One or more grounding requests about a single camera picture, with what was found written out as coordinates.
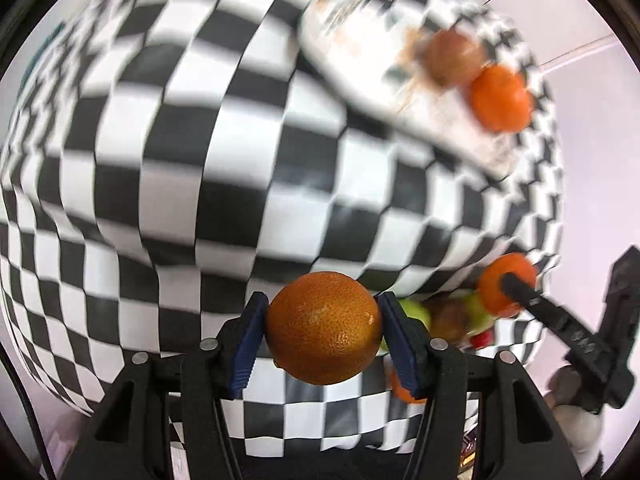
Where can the large orange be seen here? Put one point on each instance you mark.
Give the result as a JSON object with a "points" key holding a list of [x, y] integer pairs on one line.
{"points": [[322, 327]]}

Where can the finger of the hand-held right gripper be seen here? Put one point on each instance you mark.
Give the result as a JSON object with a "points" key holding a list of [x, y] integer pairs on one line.
{"points": [[575, 337], [622, 305]]}

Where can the green apple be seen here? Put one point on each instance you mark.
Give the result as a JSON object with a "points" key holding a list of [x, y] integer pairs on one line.
{"points": [[472, 307], [417, 312]]}

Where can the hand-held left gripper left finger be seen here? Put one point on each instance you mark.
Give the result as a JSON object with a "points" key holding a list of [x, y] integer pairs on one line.
{"points": [[247, 345]]}

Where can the red cherry tomato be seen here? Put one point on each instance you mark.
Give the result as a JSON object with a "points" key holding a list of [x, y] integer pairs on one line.
{"points": [[481, 341]]}

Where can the black white checkered cloth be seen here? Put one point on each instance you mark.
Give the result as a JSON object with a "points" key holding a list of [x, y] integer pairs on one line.
{"points": [[175, 185]]}

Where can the white patterned plate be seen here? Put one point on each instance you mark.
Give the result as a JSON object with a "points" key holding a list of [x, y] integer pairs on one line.
{"points": [[360, 60]]}

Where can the person's right hand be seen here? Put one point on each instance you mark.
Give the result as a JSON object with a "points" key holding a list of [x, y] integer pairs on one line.
{"points": [[580, 430]]}

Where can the brown round fruit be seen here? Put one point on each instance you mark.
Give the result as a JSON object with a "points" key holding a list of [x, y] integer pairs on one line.
{"points": [[452, 57]]}

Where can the dark red apple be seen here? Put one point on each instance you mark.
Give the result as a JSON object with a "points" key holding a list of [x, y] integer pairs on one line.
{"points": [[450, 320]]}

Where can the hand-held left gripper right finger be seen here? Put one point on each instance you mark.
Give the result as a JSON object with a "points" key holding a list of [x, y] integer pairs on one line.
{"points": [[400, 350]]}

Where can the small tangerine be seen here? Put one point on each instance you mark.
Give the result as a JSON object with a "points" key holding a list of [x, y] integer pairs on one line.
{"points": [[492, 285], [500, 100]]}

